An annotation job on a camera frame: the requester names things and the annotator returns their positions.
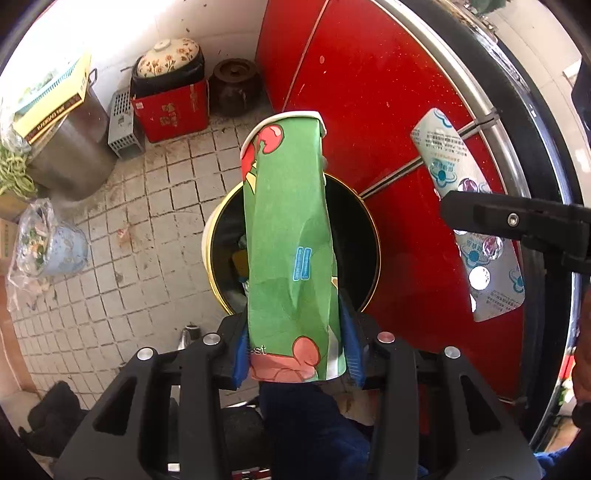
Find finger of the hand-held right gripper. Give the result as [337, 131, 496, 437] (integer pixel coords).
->
[440, 190, 591, 274]

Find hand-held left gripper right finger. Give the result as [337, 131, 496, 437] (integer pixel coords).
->
[339, 295, 544, 480]

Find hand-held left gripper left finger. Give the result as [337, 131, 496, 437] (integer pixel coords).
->
[58, 314, 251, 480]

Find silver pill blister pack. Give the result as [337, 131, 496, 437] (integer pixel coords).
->
[410, 107, 527, 323]

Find yellow bin with black liner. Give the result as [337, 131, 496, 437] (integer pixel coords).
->
[202, 172, 382, 317]

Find crushed green paper cup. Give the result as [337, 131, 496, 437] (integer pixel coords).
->
[240, 112, 347, 384]

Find chrome metal fitting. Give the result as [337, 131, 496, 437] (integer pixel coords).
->
[177, 324, 204, 352]

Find blue fleece clothing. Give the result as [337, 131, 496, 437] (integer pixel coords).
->
[256, 381, 375, 480]

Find black cloth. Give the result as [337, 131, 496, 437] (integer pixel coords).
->
[18, 381, 100, 457]

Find blue bowl of scraps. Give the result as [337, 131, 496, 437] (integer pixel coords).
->
[18, 222, 89, 278]

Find red cardboard box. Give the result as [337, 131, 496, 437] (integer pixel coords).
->
[130, 76, 211, 144]

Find brown cardboard box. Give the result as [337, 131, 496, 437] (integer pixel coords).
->
[0, 194, 21, 275]

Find grey plastic basket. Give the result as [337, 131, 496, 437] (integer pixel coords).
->
[107, 88, 145, 161]

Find large steel stockpot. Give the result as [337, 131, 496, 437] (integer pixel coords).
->
[25, 69, 118, 201]

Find brown clay jar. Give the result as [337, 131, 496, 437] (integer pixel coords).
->
[209, 58, 263, 117]

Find black cooking pot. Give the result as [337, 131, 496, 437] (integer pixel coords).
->
[130, 51, 206, 99]

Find green beans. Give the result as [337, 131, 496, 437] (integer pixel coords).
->
[0, 143, 38, 197]

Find floral ceramic lid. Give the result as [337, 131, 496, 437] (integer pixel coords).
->
[136, 38, 204, 78]

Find yellow printed cardboard box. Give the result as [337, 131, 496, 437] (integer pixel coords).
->
[11, 51, 93, 146]

